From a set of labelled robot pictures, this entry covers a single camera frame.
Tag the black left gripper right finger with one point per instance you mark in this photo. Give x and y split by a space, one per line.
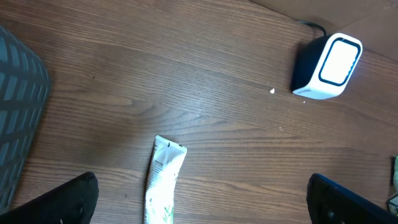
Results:
330 203

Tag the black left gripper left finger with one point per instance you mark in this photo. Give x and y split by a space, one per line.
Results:
72 202

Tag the teal packet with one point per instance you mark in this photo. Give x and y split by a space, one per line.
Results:
394 172

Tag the white tube with gold cap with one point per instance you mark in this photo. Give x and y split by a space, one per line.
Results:
166 162

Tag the green axe brand box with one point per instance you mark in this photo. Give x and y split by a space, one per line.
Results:
392 205

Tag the grey plastic shopping basket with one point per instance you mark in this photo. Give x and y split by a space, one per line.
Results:
25 88

